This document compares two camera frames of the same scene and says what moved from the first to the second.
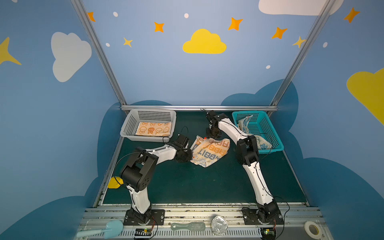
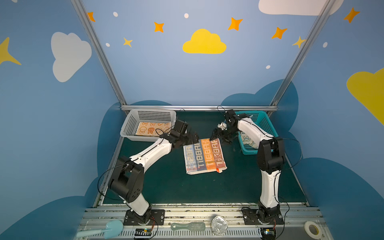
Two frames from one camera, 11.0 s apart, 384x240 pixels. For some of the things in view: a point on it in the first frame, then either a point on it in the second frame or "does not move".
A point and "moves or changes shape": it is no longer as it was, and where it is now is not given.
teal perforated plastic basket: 261,124 does not move
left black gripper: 186,154 -> 190,138
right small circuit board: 268,233 does not move
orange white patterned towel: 160,129 does not move
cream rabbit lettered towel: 206,152 moves or changes shape
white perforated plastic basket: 149,125 does not move
